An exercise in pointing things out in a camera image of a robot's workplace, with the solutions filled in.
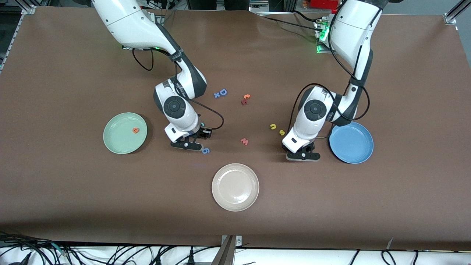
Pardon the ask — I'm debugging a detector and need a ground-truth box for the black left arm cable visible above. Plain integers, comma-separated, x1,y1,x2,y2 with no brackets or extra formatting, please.
289,9,371,139

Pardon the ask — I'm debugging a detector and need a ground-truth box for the black cable on mat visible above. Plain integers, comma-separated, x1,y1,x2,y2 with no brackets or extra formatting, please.
254,10,325,33

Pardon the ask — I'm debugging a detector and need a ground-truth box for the looped black cable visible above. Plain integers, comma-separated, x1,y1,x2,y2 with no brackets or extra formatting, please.
381,250,398,265

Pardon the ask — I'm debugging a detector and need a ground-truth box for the teal cable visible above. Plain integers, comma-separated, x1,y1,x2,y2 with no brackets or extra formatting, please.
50,241,72,256

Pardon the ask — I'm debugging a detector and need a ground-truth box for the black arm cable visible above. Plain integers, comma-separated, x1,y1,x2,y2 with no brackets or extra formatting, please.
289,9,371,139
132,48,224,130

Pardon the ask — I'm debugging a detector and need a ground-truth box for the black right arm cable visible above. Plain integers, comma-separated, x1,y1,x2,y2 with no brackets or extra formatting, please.
132,48,224,130

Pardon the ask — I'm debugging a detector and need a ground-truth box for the beige plate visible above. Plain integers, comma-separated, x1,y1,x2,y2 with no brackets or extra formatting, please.
212,163,260,212

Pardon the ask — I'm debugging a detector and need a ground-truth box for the mint green plate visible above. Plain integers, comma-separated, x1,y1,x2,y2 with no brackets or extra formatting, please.
103,112,148,155

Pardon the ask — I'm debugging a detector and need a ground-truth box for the blue plate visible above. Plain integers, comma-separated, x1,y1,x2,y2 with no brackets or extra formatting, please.
329,121,374,165

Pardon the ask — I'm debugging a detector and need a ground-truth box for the aluminium frame post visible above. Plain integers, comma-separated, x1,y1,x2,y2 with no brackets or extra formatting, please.
212,235,243,265

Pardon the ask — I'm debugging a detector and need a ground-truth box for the aluminium corner profile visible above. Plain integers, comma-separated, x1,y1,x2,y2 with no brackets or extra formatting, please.
443,0,471,25

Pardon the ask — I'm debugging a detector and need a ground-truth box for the brown table cover mat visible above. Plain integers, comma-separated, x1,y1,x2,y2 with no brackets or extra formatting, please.
0,7,471,251

